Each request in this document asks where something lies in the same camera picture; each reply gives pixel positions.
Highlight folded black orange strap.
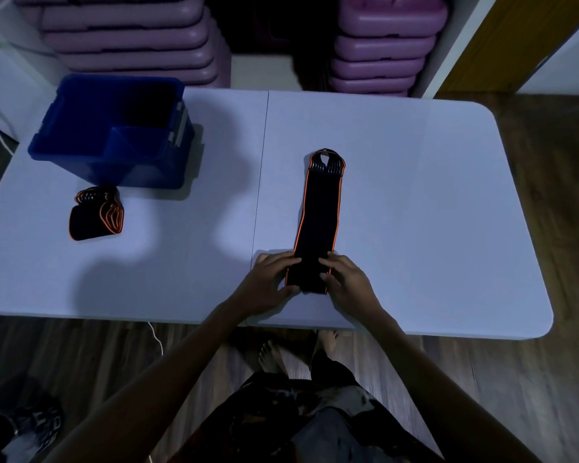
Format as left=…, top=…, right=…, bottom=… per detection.
left=69, top=185, right=125, bottom=242

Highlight black and white shoe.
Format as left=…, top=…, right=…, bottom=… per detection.
left=0, top=402, right=64, bottom=463

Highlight white cable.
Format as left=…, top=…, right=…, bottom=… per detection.
left=147, top=322, right=165, bottom=357

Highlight person's right forearm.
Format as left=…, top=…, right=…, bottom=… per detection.
left=362, top=311, right=543, bottom=463

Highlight person's left hand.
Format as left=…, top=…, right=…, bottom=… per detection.
left=231, top=251, right=303, bottom=317

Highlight person's right hand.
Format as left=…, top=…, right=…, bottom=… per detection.
left=318, top=252, right=386, bottom=329

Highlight person's dark patterned shorts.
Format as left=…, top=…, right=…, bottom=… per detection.
left=171, top=351, right=446, bottom=463

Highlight white door frame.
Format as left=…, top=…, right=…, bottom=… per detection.
left=411, top=0, right=501, bottom=100

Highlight person's left forearm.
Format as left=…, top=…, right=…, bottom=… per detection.
left=42, top=300, right=246, bottom=463

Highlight brown wooden door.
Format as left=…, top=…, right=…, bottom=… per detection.
left=438, top=0, right=579, bottom=93

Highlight stack of purple step platforms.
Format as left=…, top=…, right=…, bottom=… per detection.
left=14, top=0, right=233, bottom=89
left=327, top=0, right=450, bottom=97

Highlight person's foot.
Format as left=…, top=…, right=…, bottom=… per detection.
left=311, top=330, right=339, bottom=368
left=258, top=339, right=286, bottom=375

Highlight person's right foot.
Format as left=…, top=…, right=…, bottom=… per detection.
left=311, top=330, right=339, bottom=368

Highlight black strap with orange edge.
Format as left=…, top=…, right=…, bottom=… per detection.
left=285, top=148, right=346, bottom=295

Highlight blue plastic storage bin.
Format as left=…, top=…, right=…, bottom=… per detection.
left=27, top=74, right=196, bottom=190

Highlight person's left foot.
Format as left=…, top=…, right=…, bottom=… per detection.
left=258, top=339, right=286, bottom=375

